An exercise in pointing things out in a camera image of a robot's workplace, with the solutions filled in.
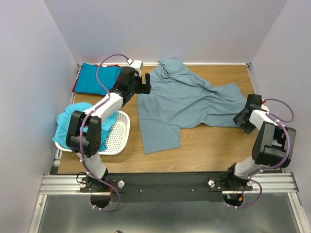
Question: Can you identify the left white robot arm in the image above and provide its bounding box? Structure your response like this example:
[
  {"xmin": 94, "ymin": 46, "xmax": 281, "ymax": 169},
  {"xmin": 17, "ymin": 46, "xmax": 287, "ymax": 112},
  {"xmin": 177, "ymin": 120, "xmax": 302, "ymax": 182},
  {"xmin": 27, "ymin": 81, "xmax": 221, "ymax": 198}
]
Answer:
[{"xmin": 66, "ymin": 66, "xmax": 152, "ymax": 193}]

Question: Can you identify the purple cable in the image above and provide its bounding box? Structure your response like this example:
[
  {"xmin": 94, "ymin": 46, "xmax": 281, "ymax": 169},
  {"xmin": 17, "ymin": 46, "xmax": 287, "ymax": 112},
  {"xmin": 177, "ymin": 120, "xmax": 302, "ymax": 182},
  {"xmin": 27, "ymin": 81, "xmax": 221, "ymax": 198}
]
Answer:
[
  {"xmin": 77, "ymin": 53, "xmax": 133, "ymax": 180},
  {"xmin": 262, "ymin": 98, "xmax": 297, "ymax": 170}
]

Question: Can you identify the aluminium frame rail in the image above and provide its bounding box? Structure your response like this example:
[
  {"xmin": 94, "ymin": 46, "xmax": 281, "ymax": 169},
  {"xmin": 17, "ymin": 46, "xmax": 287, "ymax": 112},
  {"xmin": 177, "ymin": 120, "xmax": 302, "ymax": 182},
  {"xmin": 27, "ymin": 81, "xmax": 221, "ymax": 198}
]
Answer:
[{"xmin": 29, "ymin": 173, "xmax": 311, "ymax": 233}]

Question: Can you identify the folded teal t shirt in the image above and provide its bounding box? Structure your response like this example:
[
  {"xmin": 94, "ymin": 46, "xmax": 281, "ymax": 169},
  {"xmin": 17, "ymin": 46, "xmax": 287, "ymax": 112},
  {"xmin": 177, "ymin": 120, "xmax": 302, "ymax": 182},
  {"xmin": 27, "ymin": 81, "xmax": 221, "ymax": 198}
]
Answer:
[{"xmin": 74, "ymin": 63, "xmax": 122, "ymax": 96}]

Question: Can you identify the grey-blue t shirt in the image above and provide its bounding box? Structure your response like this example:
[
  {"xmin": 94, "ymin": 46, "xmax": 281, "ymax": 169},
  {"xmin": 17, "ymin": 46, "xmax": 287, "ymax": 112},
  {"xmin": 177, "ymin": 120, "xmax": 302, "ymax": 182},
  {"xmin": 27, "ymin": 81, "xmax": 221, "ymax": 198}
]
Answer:
[{"xmin": 138, "ymin": 59, "xmax": 246, "ymax": 154}]

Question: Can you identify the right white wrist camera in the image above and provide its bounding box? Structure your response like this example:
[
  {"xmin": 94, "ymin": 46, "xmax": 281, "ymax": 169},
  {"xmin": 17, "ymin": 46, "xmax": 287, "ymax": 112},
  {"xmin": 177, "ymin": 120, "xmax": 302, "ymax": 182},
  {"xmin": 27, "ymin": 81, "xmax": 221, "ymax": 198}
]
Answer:
[{"xmin": 260, "ymin": 100, "xmax": 270, "ymax": 112}]

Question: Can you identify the folded red t shirt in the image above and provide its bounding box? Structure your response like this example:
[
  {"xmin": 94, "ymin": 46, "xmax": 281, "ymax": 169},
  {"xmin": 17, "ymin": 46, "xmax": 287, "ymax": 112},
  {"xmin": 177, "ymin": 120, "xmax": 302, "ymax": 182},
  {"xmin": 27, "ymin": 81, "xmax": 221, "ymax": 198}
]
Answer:
[{"xmin": 72, "ymin": 63, "xmax": 121, "ymax": 96}]

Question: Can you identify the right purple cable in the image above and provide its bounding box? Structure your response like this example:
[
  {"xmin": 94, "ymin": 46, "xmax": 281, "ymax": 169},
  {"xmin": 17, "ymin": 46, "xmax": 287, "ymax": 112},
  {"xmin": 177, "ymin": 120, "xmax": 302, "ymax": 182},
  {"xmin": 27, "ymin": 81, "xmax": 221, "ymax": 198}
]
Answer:
[{"xmin": 262, "ymin": 98, "xmax": 297, "ymax": 170}]

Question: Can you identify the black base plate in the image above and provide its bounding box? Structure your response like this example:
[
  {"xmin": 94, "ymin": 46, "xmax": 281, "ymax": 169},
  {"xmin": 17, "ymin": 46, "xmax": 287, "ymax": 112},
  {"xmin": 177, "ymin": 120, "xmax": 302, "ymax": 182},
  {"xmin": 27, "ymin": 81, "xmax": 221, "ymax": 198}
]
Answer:
[{"xmin": 76, "ymin": 171, "xmax": 252, "ymax": 204}]

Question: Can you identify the white perforated basket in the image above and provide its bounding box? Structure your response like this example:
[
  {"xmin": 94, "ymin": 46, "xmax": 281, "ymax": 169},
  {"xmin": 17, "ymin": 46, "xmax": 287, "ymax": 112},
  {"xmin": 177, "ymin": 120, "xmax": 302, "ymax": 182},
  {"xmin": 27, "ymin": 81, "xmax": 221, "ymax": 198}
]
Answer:
[{"xmin": 54, "ymin": 111, "xmax": 130, "ymax": 155}]

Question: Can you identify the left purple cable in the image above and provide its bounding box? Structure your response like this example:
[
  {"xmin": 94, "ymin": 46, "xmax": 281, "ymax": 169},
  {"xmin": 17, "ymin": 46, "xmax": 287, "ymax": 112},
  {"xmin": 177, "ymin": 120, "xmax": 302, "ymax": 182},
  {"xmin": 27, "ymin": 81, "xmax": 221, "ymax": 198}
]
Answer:
[{"xmin": 77, "ymin": 53, "xmax": 133, "ymax": 180}]

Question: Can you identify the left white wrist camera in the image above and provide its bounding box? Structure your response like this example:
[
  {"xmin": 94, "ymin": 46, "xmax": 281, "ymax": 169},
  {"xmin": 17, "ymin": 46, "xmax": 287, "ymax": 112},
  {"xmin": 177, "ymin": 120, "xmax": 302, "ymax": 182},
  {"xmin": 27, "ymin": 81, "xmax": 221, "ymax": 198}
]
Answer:
[{"xmin": 127, "ymin": 58, "xmax": 143, "ymax": 74}]

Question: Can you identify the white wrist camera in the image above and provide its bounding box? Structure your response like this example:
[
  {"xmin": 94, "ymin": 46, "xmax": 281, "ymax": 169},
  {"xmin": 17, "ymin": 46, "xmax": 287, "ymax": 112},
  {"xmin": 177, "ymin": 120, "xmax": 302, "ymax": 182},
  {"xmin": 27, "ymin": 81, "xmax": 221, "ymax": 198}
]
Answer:
[
  {"xmin": 127, "ymin": 58, "xmax": 143, "ymax": 74},
  {"xmin": 260, "ymin": 100, "xmax": 270, "ymax": 112}
]

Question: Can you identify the crumpled teal t shirt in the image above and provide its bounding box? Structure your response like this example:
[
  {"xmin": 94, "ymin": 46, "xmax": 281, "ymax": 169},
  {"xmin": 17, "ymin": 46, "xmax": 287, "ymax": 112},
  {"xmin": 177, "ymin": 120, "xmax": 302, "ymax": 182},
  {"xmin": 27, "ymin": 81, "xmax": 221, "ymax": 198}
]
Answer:
[{"xmin": 52, "ymin": 102, "xmax": 118, "ymax": 152}]

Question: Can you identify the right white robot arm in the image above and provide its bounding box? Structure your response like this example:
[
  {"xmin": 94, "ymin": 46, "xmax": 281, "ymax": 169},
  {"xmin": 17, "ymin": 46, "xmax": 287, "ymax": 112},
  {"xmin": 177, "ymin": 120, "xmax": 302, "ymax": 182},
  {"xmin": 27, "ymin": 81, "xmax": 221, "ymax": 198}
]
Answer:
[{"xmin": 221, "ymin": 94, "xmax": 296, "ymax": 190}]

